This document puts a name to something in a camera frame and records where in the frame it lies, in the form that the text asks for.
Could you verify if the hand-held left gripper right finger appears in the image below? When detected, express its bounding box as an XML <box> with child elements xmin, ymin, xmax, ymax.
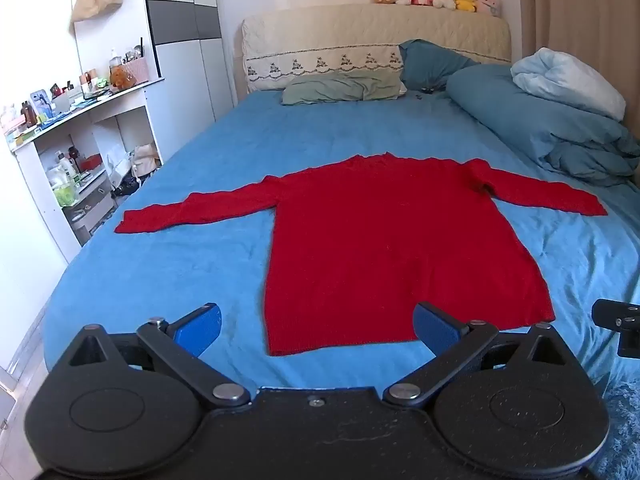
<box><xmin>382</xmin><ymin>302</ymin><xmax>596</xmax><ymax>406</ymax></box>

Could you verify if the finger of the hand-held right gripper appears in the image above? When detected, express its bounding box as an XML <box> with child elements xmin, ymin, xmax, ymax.
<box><xmin>592</xmin><ymin>298</ymin><xmax>640</xmax><ymax>359</ymax></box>

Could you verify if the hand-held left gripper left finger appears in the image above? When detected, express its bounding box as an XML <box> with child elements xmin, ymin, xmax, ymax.
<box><xmin>50</xmin><ymin>303</ymin><xmax>251</xmax><ymax>408</ymax></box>

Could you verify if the red knit sweater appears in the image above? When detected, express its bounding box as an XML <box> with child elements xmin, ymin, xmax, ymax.
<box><xmin>115</xmin><ymin>152</ymin><xmax>608</xmax><ymax>357</ymax></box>

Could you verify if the blue fluffy rug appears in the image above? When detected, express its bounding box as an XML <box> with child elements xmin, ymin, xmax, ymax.
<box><xmin>590</xmin><ymin>375</ymin><xmax>640</xmax><ymax>480</ymax></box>

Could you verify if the bed with blue sheet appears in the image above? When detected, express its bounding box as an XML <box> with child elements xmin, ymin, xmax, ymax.
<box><xmin>42</xmin><ymin>80</ymin><xmax>640</xmax><ymax>411</ymax></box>

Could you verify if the beige cloth bag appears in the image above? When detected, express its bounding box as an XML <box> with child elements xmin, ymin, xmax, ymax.
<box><xmin>131</xmin><ymin>142</ymin><xmax>161</xmax><ymax>177</ymax></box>

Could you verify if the blue duvet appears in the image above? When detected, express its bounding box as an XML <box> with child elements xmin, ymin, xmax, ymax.
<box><xmin>445</xmin><ymin>62</ymin><xmax>640</xmax><ymax>186</ymax></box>

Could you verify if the white shelf unit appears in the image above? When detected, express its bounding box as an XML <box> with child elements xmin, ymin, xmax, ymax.
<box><xmin>5</xmin><ymin>77</ymin><xmax>166</xmax><ymax>263</ymax></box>

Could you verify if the pale blue blanket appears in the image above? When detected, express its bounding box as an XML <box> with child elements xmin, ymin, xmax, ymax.
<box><xmin>511</xmin><ymin>47</ymin><xmax>627</xmax><ymax>122</ymax></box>

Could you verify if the green pillow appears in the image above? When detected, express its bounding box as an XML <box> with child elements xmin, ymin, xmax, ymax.
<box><xmin>281</xmin><ymin>69</ymin><xmax>408</xmax><ymax>106</ymax></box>

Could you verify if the orange bear-shaped jar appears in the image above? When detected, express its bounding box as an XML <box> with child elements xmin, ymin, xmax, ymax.
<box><xmin>110</xmin><ymin>67</ymin><xmax>137</xmax><ymax>92</ymax></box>

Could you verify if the blue pillow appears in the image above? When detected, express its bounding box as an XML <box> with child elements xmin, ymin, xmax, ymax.
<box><xmin>398</xmin><ymin>39</ymin><xmax>481</xmax><ymax>92</ymax></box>

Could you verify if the pink container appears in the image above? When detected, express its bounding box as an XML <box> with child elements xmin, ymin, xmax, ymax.
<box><xmin>129</xmin><ymin>57</ymin><xmax>151</xmax><ymax>85</ymax></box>

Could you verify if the white and grey wardrobe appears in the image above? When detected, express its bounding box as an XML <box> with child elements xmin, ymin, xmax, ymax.
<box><xmin>142</xmin><ymin>0</ymin><xmax>236</xmax><ymax>161</ymax></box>

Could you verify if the cream quilted headboard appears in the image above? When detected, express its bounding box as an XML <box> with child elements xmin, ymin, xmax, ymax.
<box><xmin>241</xmin><ymin>2</ymin><xmax>512</xmax><ymax>93</ymax></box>

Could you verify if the beige curtain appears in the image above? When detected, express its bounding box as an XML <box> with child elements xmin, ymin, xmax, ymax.
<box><xmin>515</xmin><ymin>0</ymin><xmax>640</xmax><ymax>126</ymax></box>

